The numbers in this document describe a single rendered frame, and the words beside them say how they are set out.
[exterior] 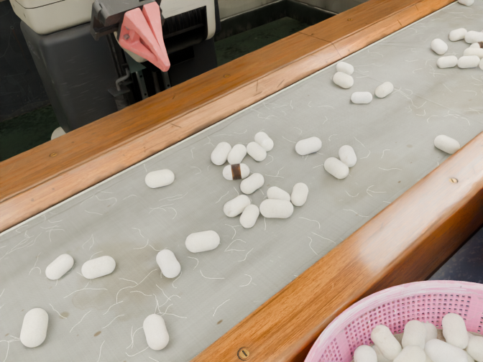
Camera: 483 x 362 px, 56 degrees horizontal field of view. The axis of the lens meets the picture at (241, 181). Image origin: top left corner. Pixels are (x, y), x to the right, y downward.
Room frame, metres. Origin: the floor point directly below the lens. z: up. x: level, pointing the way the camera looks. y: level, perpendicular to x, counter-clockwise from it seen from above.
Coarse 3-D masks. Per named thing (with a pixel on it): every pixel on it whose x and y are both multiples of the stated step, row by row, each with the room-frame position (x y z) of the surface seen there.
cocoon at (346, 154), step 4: (340, 148) 0.47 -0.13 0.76; (344, 148) 0.47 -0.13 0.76; (348, 148) 0.47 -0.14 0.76; (352, 148) 0.47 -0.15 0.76; (340, 152) 0.47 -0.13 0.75; (344, 152) 0.46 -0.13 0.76; (348, 152) 0.46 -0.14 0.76; (352, 152) 0.46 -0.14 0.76; (340, 156) 0.46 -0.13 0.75; (344, 156) 0.45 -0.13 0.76; (348, 156) 0.45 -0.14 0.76; (352, 156) 0.45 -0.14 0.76; (344, 160) 0.45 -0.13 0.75; (348, 160) 0.45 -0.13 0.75; (352, 160) 0.45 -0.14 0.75; (348, 164) 0.45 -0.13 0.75; (352, 164) 0.45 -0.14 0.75
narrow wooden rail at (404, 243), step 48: (480, 144) 0.43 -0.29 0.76; (432, 192) 0.36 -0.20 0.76; (480, 192) 0.36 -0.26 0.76; (384, 240) 0.30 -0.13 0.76; (432, 240) 0.31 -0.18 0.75; (288, 288) 0.26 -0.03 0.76; (336, 288) 0.25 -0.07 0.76; (384, 288) 0.26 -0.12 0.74; (240, 336) 0.21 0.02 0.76; (288, 336) 0.21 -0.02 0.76
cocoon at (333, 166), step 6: (324, 162) 0.45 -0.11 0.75; (330, 162) 0.44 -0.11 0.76; (336, 162) 0.44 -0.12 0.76; (342, 162) 0.44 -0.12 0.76; (330, 168) 0.44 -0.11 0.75; (336, 168) 0.43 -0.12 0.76; (342, 168) 0.43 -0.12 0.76; (348, 168) 0.43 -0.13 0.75; (336, 174) 0.43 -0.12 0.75; (342, 174) 0.42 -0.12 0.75
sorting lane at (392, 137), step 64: (384, 64) 0.72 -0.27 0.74; (256, 128) 0.57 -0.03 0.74; (320, 128) 0.55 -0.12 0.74; (384, 128) 0.53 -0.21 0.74; (448, 128) 0.51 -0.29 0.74; (128, 192) 0.45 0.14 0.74; (192, 192) 0.44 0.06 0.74; (256, 192) 0.42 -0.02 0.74; (320, 192) 0.41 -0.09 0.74; (384, 192) 0.40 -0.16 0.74; (0, 256) 0.36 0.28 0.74; (128, 256) 0.34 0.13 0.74; (192, 256) 0.33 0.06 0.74; (256, 256) 0.32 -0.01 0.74; (320, 256) 0.31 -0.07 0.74; (0, 320) 0.28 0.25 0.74; (64, 320) 0.27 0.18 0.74; (128, 320) 0.26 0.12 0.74; (192, 320) 0.25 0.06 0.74
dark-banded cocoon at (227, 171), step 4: (240, 164) 0.46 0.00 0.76; (244, 164) 0.46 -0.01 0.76; (224, 168) 0.46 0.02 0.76; (228, 168) 0.45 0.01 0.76; (244, 168) 0.45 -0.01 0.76; (248, 168) 0.46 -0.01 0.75; (224, 172) 0.45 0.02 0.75; (228, 172) 0.45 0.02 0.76; (244, 172) 0.45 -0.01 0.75; (248, 172) 0.45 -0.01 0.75; (224, 176) 0.45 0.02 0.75; (228, 176) 0.45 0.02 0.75; (244, 176) 0.45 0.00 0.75
